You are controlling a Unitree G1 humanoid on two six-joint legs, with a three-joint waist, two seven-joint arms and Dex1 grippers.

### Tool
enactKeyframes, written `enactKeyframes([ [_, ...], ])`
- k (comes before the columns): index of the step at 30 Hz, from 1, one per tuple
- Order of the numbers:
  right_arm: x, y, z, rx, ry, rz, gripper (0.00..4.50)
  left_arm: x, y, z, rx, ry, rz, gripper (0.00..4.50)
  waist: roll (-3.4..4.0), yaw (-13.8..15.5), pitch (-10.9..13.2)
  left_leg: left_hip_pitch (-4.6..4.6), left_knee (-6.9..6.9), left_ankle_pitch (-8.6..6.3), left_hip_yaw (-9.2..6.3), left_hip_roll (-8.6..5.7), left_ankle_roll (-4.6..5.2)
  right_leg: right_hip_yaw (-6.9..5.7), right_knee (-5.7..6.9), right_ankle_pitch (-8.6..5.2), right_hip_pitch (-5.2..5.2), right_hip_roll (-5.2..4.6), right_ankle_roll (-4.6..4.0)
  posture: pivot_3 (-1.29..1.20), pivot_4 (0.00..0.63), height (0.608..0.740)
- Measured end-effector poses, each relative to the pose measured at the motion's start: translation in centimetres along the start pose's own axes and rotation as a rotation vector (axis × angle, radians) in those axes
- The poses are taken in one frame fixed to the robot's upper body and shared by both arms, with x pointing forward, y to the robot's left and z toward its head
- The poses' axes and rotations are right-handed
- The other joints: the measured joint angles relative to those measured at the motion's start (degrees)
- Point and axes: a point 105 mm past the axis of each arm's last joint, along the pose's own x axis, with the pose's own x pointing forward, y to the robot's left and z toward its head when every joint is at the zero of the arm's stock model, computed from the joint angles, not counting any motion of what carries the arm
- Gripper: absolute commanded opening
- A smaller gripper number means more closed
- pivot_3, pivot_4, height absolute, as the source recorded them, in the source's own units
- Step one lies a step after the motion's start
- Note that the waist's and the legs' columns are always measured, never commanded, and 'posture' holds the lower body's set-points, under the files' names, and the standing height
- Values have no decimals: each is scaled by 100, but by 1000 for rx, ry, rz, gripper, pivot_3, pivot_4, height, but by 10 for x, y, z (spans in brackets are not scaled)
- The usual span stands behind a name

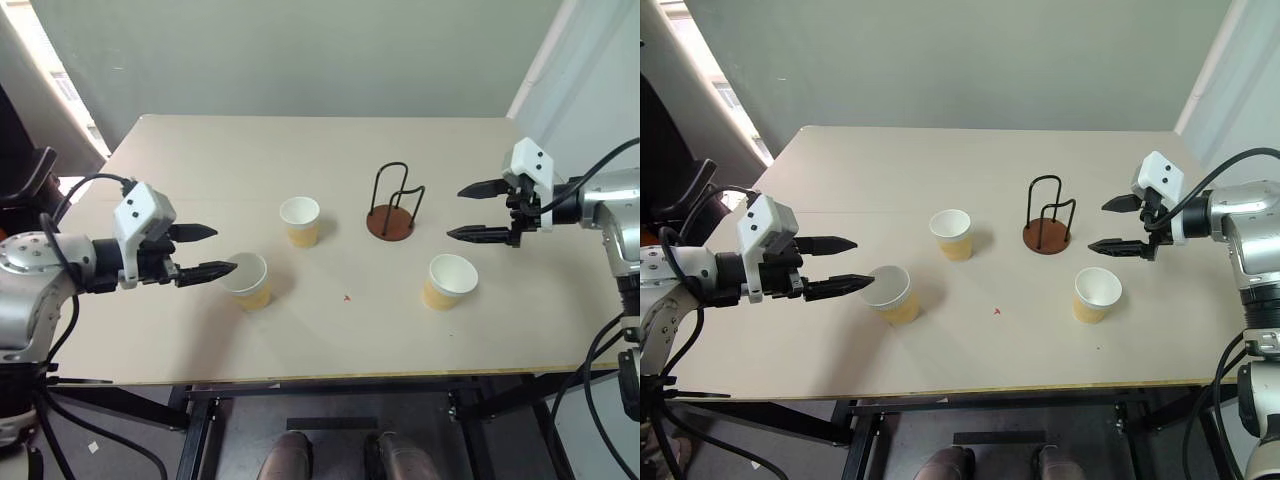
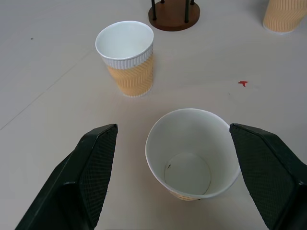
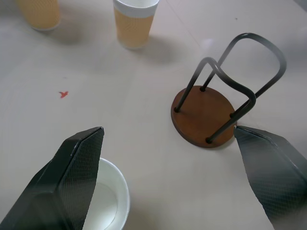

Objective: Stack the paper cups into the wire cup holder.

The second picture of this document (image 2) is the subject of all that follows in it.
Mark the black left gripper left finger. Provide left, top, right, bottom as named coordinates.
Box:
left=14, top=123, right=118, bottom=230

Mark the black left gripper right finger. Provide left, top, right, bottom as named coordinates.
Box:
left=229, top=123, right=307, bottom=230

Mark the near white paper cup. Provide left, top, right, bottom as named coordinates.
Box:
left=145, top=108, right=241, bottom=202

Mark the orange ribbed paper cup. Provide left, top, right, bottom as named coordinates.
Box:
left=262, top=0, right=307, bottom=35
left=95, top=21, right=154, bottom=98

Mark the round wooden stand base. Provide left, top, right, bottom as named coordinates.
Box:
left=148, top=0, right=201, bottom=32

